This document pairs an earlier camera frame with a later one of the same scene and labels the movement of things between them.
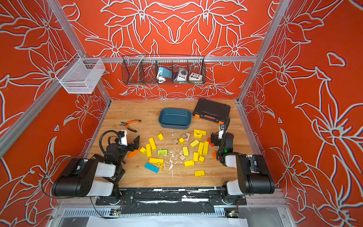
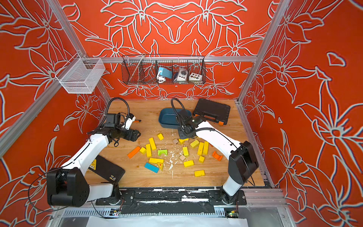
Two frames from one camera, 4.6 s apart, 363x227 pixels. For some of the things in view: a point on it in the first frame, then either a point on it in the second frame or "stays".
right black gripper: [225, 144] to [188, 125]
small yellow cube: [160, 136] stays
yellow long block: [148, 150] stays
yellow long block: [201, 147] stays
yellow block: [155, 160] stays
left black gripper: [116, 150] to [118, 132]
